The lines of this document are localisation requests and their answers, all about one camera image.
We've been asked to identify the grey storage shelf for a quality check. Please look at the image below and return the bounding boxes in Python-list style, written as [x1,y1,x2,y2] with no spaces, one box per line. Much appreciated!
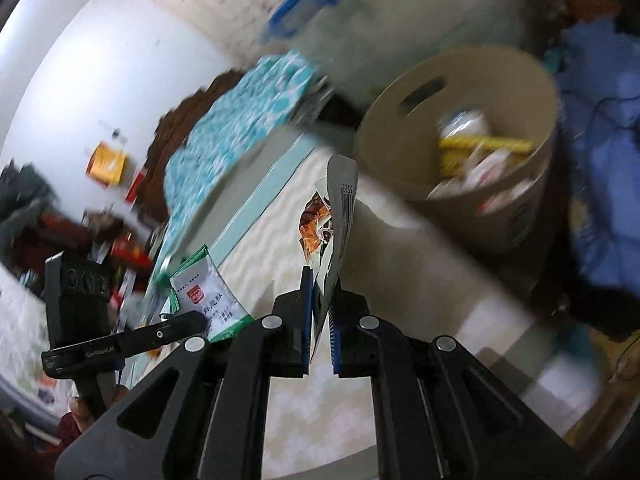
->
[0,160,153,311]

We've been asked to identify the green white packet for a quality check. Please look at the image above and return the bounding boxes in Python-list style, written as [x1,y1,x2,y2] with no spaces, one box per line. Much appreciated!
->
[167,245,256,343]

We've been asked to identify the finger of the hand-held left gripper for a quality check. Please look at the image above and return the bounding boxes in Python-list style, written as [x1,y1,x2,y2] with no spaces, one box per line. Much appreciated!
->
[117,310,207,357]

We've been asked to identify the carved wooden headboard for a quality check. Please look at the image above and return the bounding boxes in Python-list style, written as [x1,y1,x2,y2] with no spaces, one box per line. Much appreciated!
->
[137,72,251,221]

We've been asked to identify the clear storage box blue handle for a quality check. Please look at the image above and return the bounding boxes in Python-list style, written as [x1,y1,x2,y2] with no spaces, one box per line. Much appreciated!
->
[260,0,541,91]

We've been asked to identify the red yellow wall calendar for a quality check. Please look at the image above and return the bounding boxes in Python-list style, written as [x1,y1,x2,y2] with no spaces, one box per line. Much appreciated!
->
[85,140,148,206]

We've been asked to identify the hanging keys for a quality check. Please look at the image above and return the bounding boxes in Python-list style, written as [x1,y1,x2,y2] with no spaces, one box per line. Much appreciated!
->
[97,120,126,144]

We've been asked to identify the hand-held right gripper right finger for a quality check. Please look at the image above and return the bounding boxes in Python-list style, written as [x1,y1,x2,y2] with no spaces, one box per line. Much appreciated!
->
[327,280,586,480]

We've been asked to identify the beige chevron bed sheet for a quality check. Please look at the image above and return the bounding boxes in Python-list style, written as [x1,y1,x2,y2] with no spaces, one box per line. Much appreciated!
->
[120,125,606,480]

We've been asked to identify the white printed tote bag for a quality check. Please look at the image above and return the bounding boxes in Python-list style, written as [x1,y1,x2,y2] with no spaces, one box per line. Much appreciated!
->
[0,265,56,401]

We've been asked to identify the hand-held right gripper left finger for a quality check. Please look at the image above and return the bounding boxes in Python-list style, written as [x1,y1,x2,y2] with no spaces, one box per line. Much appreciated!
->
[54,266,317,480]

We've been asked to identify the person's left hand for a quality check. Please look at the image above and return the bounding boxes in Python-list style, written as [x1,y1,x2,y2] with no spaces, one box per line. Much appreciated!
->
[67,385,131,433]

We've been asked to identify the beige round bin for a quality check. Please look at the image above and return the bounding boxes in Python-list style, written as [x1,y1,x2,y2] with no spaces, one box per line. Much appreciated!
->
[352,46,558,256]

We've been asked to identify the teal patterned quilt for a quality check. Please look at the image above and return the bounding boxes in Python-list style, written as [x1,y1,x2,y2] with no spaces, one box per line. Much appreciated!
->
[150,52,326,281]

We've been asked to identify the blue cloth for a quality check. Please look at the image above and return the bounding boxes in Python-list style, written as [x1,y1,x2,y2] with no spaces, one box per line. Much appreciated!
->
[555,17,640,291]

